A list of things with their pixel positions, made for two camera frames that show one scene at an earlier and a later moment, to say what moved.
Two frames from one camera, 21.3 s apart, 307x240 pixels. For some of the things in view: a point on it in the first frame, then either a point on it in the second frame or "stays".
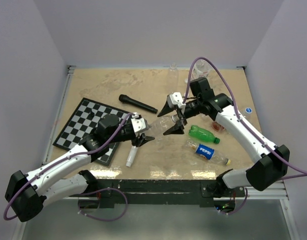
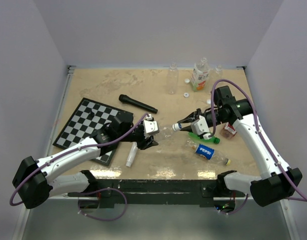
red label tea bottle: [217, 127] -> [228, 132]
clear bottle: [158, 128] -> [217, 75]
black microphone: [127, 100] stays
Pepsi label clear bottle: [208, 153] stays
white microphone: [131, 156] stays
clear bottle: [173, 79] stays
